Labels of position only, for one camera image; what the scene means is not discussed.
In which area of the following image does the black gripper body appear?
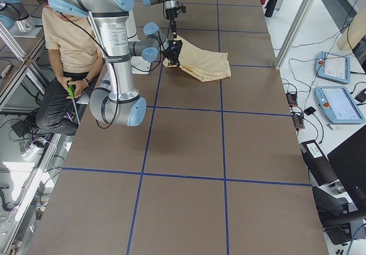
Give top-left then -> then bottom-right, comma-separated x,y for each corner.
161,40 -> 183,66
163,2 -> 186,21

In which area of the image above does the cream long-sleeve graphic shirt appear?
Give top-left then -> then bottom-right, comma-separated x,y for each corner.
176,35 -> 231,82

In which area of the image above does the person in beige shirt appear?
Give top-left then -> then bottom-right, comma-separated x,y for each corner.
36,0 -> 104,136

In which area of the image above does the black water bottle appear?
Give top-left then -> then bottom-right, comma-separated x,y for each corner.
264,0 -> 278,18

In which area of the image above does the green pink stick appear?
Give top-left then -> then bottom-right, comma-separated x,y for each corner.
68,80 -> 80,124

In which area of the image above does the orange black connector box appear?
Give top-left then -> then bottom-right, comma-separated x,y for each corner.
286,92 -> 298,107

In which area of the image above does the far blue teach pendant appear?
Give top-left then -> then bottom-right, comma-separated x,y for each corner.
315,51 -> 351,84

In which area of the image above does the blue teach pendant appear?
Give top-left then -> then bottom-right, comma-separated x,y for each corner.
315,86 -> 365,125
315,51 -> 351,84

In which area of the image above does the near blue teach pendant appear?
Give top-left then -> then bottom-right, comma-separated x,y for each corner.
315,86 -> 365,125

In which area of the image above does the brown paper roll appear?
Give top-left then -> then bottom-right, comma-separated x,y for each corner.
300,140 -> 339,186

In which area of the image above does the black monitor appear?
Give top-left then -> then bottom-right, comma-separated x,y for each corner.
328,126 -> 366,209

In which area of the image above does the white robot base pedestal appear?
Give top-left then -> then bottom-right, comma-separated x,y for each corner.
126,10 -> 151,74

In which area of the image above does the aluminium frame post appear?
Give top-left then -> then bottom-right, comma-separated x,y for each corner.
273,0 -> 315,70

